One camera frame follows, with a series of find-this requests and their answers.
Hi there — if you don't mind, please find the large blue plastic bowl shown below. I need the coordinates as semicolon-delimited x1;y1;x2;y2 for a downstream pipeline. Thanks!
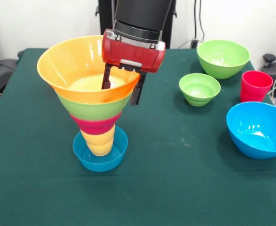
226;101;276;160

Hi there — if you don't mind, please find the small green plastic bowl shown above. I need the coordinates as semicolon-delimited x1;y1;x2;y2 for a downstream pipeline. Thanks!
179;73;221;107

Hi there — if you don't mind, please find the black cable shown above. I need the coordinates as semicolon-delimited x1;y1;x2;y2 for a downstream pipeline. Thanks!
198;0;205;41
193;0;198;40

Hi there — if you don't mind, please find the small pink plastic bowl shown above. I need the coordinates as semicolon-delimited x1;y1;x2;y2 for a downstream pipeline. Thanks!
69;112;122;136

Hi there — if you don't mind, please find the black chair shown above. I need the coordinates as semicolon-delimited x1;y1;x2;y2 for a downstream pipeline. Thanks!
0;30;18;95

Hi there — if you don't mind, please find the small blue plastic bowl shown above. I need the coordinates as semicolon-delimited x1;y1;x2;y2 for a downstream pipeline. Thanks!
72;126;128;172

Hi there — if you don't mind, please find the red plastic cup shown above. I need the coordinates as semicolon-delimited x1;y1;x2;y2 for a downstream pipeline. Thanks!
240;70;274;103

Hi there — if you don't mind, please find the black round knob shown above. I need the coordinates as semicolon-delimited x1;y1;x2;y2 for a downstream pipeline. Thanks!
262;53;276;68

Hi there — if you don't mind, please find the large orange plastic bowl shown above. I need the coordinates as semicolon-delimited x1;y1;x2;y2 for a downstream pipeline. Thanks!
37;35;140;104

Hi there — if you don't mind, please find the large green plastic bowl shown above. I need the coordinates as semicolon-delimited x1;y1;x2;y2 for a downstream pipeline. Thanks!
197;39;251;80
57;93;133;122

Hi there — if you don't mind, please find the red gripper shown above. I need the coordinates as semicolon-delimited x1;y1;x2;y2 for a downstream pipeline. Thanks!
101;28;166;106

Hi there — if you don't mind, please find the dark green table cloth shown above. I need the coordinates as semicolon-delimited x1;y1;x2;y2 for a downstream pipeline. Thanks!
0;48;276;226

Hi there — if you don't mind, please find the grey cable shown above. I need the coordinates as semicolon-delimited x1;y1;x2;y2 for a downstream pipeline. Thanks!
177;39;195;49

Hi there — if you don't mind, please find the yellow plastic cup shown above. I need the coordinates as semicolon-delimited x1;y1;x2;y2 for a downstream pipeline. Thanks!
80;123;117;157

